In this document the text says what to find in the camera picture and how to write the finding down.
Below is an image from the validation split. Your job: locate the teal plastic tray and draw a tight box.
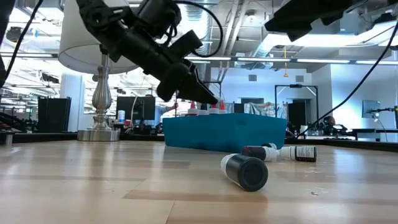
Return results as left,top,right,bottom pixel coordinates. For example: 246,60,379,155
162,113,288,153

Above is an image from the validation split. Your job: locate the patterned hanging cloth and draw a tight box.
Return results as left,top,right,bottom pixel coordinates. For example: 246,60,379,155
244,101,289,114

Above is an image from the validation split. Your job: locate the small dark food coloring bottle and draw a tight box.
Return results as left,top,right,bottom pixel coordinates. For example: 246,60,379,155
279,145,318,163
220,153,269,192

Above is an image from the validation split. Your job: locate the yellow hanging cone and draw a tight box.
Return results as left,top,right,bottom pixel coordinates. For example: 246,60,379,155
282,45,289,78

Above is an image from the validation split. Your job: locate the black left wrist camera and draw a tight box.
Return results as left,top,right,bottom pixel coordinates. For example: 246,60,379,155
167,29,203,59

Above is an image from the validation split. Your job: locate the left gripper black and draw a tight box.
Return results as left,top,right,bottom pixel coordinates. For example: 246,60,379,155
118,30,218,105

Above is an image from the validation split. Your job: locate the silver ventilation duct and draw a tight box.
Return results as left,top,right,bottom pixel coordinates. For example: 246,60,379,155
247,29,280,62

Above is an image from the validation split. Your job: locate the white lamp with shade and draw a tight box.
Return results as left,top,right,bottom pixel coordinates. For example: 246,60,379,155
58,0,141,142

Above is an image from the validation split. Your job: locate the black aluminium table frame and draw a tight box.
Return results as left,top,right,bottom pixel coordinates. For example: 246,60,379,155
0,130,398,152

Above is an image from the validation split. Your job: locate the grey monitor on arm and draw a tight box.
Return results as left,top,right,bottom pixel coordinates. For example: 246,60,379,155
361,99,381,119

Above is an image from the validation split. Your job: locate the black metal rack frame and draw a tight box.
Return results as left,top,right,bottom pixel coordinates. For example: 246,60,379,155
274,83,320,131

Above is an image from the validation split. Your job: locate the small dark red coloring bottle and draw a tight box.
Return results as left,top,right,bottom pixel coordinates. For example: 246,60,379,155
241,145,280,162

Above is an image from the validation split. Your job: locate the person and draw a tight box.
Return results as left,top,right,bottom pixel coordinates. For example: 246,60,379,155
322,115,340,135
145,94,180,128

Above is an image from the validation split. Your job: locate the black cabinet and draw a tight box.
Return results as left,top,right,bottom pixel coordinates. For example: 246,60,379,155
37,96,72,133

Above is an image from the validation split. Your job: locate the black computer monitor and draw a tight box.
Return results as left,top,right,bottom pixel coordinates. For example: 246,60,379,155
116,95,156,122

